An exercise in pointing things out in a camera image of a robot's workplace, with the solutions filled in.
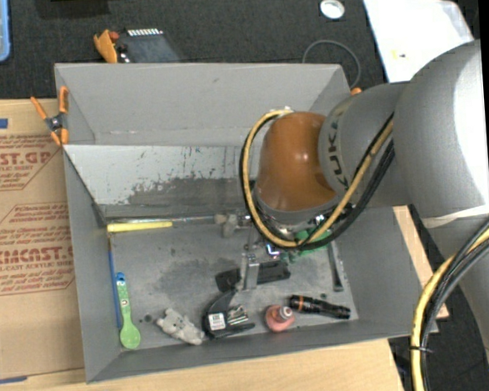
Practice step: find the black packet with white label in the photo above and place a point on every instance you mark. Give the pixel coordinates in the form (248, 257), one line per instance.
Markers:
(221, 317)

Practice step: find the brown cardboard board red print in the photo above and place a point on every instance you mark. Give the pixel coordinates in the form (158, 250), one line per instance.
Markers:
(36, 322)

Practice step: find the green spoon with blue end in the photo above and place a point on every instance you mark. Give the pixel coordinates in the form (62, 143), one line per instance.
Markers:
(130, 334)

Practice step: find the grey metal bin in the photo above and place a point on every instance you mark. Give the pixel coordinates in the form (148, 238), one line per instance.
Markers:
(171, 99)

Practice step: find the pink round bottle top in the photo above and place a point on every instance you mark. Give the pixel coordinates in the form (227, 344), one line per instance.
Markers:
(278, 318)

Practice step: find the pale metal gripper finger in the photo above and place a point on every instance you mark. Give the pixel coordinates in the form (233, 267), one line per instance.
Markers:
(229, 227)
(250, 271)

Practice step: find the dark grey metal bar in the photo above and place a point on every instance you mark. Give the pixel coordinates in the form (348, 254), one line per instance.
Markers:
(335, 269)

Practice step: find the black flat box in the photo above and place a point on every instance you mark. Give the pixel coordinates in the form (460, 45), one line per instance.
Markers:
(272, 272)

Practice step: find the white toy animal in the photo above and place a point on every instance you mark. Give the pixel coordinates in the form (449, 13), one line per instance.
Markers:
(178, 325)

